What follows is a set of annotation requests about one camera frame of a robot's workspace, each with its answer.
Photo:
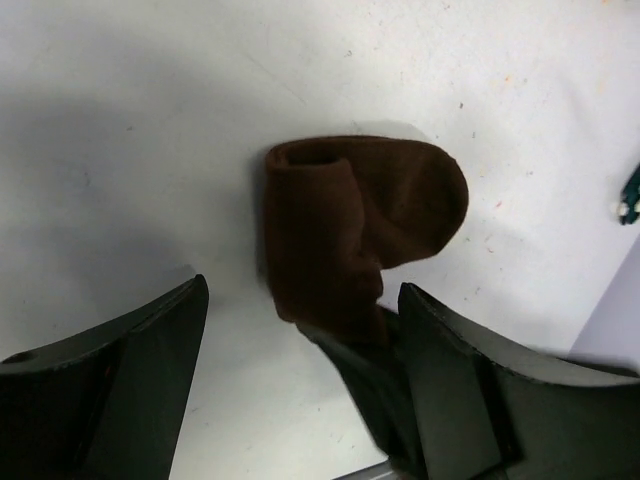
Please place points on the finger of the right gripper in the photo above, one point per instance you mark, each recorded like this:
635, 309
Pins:
377, 381

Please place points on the dark green cartoon sock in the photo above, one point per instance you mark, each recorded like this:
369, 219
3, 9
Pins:
629, 203

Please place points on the brown striped-cuff sock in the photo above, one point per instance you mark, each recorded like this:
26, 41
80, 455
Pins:
340, 210

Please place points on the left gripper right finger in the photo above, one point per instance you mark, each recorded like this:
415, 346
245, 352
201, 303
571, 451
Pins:
488, 407

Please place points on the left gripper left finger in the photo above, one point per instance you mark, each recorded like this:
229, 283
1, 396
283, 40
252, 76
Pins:
109, 402

